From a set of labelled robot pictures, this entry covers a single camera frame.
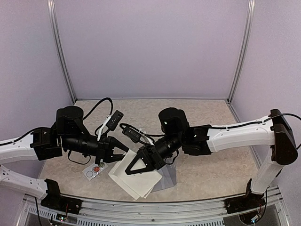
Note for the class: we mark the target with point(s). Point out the front aluminium rail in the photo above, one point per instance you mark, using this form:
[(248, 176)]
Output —
[(96, 212)]

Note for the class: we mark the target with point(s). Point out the aluminium frame post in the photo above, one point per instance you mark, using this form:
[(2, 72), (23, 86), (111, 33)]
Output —
[(243, 50), (59, 49)]

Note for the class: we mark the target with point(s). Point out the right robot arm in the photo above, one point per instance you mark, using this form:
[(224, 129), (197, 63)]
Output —
[(272, 130)]

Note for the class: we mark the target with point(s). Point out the grey envelope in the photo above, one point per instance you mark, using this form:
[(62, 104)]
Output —
[(168, 180)]

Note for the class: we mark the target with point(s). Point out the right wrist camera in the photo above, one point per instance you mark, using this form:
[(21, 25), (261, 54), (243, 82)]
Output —
[(136, 135)]

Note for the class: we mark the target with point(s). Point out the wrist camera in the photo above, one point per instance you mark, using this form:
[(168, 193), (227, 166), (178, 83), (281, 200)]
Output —
[(136, 135), (110, 124)]

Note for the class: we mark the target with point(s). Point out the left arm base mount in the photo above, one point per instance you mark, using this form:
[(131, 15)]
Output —
[(55, 200)]

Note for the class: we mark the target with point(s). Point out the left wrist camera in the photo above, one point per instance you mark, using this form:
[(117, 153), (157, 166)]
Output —
[(110, 124)]

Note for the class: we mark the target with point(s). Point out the beige letter paper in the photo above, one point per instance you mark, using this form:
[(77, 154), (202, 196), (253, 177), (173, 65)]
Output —
[(137, 185)]

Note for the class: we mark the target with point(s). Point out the left aluminium frame post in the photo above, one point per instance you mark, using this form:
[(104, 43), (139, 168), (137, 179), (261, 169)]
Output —
[(59, 49)]

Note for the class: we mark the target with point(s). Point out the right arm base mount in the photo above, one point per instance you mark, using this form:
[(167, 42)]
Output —
[(247, 201)]

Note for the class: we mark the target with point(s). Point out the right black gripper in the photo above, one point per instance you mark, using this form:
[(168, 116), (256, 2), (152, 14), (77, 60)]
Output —
[(151, 156)]

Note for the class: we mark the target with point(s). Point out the right aluminium frame post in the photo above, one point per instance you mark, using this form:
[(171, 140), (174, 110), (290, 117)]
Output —
[(243, 50)]

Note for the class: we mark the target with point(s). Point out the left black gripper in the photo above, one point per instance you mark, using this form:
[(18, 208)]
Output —
[(104, 149)]

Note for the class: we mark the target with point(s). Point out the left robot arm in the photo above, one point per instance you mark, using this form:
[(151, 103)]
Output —
[(68, 133)]

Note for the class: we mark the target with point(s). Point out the sticker sheet with seals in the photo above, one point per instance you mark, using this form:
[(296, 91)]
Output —
[(94, 170)]

